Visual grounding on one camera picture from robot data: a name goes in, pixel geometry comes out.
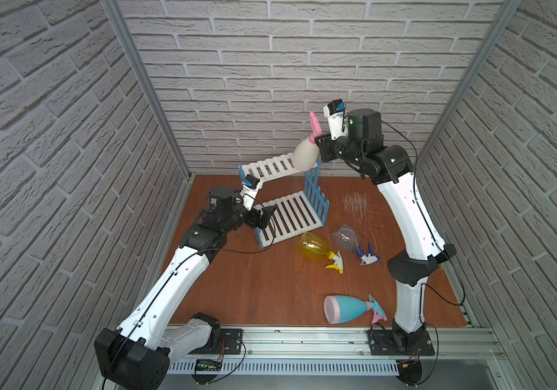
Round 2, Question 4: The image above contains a blue white wooden shelf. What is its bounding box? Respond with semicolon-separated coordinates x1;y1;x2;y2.
238;153;330;249

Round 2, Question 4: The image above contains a yellow spray bottle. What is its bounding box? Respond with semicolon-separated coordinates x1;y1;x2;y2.
296;232;343;275

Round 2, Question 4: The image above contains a white pink spray bottle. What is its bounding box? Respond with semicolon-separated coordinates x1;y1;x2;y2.
292;112;322;172

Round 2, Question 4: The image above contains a clear blue spray bottle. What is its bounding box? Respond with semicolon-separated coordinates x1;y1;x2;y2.
332;224;380;266

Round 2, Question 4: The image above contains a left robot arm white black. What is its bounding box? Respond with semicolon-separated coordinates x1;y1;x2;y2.
94;175;276;389

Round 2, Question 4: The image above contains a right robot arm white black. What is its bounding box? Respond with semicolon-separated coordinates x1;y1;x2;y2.
315;99;456;353

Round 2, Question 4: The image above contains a teal pink spray bottle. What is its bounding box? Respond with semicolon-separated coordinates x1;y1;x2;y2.
323;295;387;325

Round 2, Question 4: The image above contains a small green circuit board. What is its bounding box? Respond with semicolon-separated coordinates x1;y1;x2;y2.
193;359;223;373

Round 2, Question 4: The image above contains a black round connector box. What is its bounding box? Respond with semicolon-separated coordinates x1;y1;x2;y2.
397;361;423;386

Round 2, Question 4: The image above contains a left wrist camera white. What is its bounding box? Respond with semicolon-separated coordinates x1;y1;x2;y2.
240;174;263;211

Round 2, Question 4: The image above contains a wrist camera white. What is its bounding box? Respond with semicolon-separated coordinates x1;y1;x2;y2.
323;99;347;141
240;174;263;211

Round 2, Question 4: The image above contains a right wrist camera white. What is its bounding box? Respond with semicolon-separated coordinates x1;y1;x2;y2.
323;99;347;141

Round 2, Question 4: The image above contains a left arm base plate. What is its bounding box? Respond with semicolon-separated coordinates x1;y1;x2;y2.
197;328;244;356

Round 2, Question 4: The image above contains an aluminium front rail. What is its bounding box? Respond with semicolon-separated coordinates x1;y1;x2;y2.
169;326;507;382

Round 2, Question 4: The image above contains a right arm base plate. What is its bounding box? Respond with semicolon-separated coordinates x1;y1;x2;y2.
366;329;435;357

